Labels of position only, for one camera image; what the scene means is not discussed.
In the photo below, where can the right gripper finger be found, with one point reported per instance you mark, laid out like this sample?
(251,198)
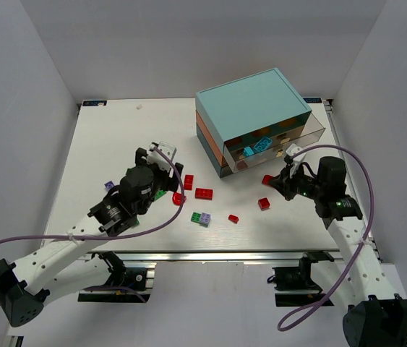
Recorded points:
(281,180)
(285,191)

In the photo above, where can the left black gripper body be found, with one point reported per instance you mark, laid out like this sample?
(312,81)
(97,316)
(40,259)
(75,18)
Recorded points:
(169,177)

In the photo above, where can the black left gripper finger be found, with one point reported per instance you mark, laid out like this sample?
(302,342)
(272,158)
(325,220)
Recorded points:
(177,177)
(140,159)

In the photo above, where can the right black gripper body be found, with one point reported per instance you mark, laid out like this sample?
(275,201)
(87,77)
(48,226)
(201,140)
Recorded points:
(289,186)

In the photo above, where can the red rounded lego brick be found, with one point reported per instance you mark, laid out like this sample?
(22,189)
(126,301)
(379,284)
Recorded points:
(188,182)

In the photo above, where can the red curved lego brick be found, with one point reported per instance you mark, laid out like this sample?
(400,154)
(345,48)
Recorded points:
(268,180)

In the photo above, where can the red arch lego piece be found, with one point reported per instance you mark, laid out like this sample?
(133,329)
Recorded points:
(178,198)

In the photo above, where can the red square lego brick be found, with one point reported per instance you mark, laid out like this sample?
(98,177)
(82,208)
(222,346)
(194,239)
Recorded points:
(264,203)

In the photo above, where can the clear top drawer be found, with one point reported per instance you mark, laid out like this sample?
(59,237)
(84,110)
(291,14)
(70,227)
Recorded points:
(301,130)

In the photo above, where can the cyan square lego brick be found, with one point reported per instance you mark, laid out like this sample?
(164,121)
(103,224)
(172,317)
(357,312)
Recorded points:
(248,152)

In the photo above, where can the cyan long lego brick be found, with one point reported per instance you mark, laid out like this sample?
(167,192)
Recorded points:
(262,144)

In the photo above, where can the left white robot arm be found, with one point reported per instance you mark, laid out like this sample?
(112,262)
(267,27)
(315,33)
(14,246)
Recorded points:
(30,283)

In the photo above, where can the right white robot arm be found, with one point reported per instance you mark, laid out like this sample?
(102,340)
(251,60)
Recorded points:
(375,313)

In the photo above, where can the green flat lego plate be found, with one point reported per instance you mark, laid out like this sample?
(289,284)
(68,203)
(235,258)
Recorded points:
(159,194)

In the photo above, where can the small purple lego brick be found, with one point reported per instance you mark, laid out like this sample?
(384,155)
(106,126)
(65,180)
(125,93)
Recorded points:
(109,185)

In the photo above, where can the red flat lego plate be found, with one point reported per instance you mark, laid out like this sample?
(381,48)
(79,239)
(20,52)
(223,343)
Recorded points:
(203,194)

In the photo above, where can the green and purple lego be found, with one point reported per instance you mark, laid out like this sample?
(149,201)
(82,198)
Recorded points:
(202,219)

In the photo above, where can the small red lego slope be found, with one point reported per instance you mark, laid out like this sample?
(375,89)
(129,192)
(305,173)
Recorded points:
(233,218)

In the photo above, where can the teal orange drawer cabinet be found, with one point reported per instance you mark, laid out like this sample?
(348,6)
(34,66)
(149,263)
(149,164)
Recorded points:
(238,114)

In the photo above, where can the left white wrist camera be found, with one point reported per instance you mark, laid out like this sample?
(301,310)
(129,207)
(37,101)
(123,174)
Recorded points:
(162,154)

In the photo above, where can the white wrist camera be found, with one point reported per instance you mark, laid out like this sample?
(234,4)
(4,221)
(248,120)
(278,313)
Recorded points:
(162,154)
(294,158)

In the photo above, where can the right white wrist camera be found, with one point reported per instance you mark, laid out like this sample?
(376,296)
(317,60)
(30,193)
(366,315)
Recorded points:
(294,158)

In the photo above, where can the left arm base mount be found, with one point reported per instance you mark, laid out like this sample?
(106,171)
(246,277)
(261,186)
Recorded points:
(126,283)

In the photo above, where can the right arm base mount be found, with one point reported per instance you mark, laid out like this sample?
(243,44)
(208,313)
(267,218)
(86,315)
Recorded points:
(294,286)

